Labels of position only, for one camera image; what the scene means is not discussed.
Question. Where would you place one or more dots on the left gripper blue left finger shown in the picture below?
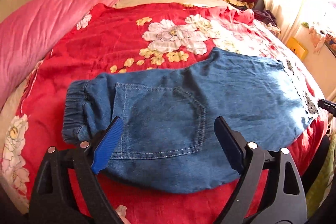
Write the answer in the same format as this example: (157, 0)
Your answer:
(53, 200)

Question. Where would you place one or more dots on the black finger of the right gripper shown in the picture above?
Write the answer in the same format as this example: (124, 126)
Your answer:
(329, 106)

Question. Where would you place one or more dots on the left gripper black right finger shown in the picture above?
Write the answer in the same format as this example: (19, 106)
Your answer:
(283, 199)

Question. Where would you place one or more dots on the blue denim pants lace hem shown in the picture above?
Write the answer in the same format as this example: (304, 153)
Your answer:
(168, 140)

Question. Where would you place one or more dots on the left hand red nails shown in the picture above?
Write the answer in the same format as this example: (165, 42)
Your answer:
(121, 211)

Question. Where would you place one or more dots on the yellow box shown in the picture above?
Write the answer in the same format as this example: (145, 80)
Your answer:
(297, 48)

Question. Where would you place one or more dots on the pink velvet quilt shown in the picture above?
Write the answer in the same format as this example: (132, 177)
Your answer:
(31, 31)

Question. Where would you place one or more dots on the red floral bed blanket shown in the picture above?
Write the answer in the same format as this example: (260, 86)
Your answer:
(144, 37)

